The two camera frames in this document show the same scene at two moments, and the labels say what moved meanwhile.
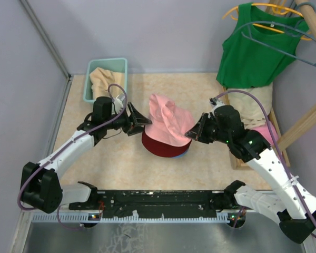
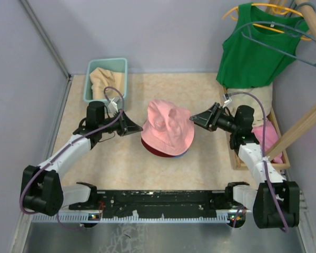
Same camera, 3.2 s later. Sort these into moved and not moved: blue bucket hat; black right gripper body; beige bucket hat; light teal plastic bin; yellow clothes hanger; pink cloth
Moved: black right gripper body
Not moved: light teal plastic bin; pink cloth; beige bucket hat; blue bucket hat; yellow clothes hanger
